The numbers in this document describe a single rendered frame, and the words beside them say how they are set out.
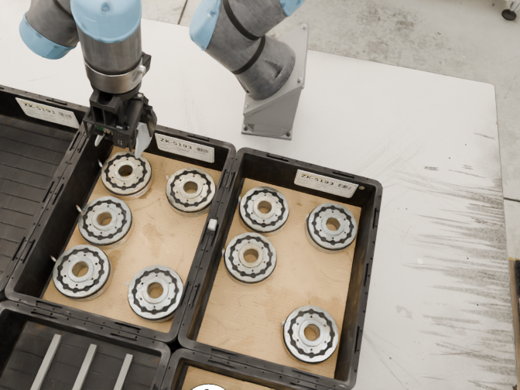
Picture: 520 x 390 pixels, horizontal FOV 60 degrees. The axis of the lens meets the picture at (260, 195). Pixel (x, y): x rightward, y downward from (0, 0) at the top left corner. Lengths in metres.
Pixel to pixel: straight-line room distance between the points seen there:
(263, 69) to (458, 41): 1.80
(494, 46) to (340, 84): 1.56
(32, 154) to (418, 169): 0.93
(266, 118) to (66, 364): 0.69
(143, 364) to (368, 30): 2.10
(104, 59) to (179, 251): 0.45
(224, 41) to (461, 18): 2.02
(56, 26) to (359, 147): 0.81
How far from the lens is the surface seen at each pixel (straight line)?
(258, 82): 1.07
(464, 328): 1.15
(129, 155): 1.01
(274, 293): 0.91
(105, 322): 0.81
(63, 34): 0.73
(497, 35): 2.88
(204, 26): 1.00
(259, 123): 1.17
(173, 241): 0.94
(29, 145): 1.12
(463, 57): 2.66
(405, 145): 1.29
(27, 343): 0.95
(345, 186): 0.94
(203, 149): 0.94
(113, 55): 0.60
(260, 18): 0.98
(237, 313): 0.89
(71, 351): 0.93
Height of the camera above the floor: 1.71
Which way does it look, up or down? 64 degrees down
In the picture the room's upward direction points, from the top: 10 degrees clockwise
